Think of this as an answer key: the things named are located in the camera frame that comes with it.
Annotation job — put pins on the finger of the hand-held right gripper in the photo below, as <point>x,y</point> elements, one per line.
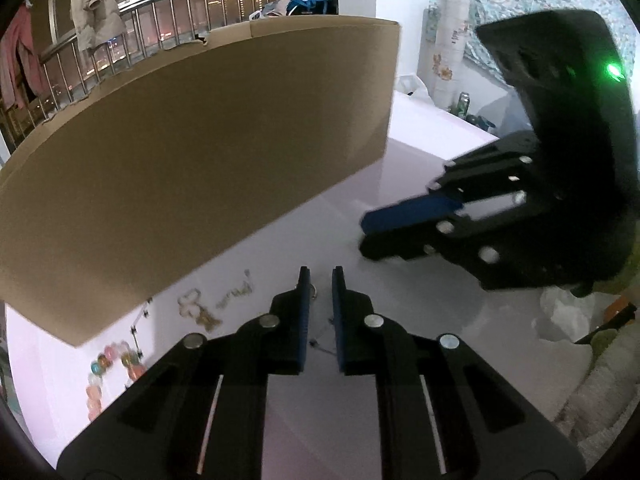
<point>400,247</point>
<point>410,212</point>

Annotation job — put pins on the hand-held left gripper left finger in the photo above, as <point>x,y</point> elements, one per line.
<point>302,320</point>

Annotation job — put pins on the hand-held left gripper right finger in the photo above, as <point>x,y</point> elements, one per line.
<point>339,320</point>

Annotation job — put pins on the cardboard box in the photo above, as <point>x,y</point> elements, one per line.
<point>200,160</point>

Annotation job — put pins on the green drink can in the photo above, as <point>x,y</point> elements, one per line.
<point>463,105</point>

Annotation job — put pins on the crumpled white plastic bag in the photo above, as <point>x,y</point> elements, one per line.
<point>415,87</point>

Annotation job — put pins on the large white plastic bag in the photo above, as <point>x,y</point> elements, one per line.
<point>565,315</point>

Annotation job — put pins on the floral paper roll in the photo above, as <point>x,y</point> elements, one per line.
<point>445,50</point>

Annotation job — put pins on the blue bag pile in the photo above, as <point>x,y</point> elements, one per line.
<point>305,0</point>

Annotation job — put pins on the person's fleece clothing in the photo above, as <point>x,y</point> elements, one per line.
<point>600,400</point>

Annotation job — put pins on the beige hanging coat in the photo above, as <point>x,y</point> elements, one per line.
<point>92,5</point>

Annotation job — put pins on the pink hanging garment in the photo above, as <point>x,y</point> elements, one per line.
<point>20,50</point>

